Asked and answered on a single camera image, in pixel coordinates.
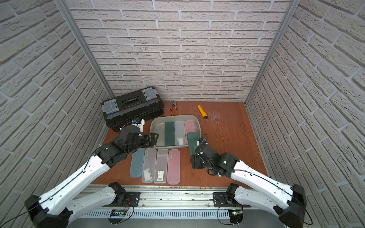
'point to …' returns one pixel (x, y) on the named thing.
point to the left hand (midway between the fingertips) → (153, 133)
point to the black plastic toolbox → (145, 103)
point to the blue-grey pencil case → (137, 166)
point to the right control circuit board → (235, 215)
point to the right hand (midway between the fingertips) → (197, 159)
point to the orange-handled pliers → (174, 104)
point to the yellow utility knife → (202, 112)
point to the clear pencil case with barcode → (161, 166)
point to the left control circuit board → (118, 213)
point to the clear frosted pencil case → (179, 133)
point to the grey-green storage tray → (157, 126)
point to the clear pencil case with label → (149, 165)
